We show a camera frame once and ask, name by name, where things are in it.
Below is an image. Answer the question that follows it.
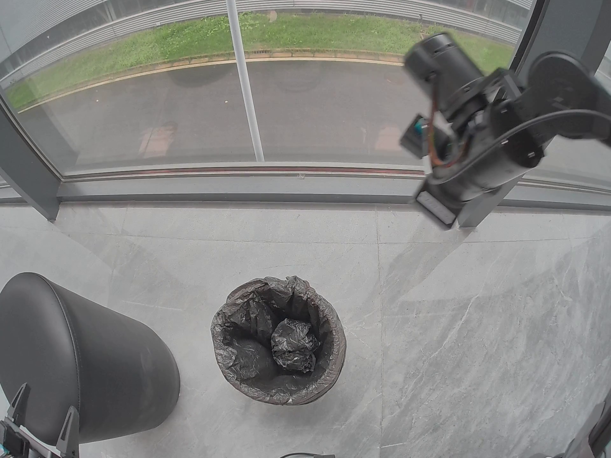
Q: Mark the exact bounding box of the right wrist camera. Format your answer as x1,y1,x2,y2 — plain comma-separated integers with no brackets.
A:
398,112,433,162

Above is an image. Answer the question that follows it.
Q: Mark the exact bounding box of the black plastic bag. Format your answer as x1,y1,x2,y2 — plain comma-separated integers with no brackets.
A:
210,276,347,406

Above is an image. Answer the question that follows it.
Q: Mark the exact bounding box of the black plastic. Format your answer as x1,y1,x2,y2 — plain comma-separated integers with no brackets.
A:
270,317,322,375

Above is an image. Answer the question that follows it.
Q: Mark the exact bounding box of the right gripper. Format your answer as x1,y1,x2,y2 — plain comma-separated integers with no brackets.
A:
414,107,548,232

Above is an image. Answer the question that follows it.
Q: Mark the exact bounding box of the window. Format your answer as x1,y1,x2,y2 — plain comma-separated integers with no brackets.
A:
0,0,611,230

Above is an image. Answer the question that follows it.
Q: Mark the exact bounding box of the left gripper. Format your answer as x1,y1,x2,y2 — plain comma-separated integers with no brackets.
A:
9,384,81,458

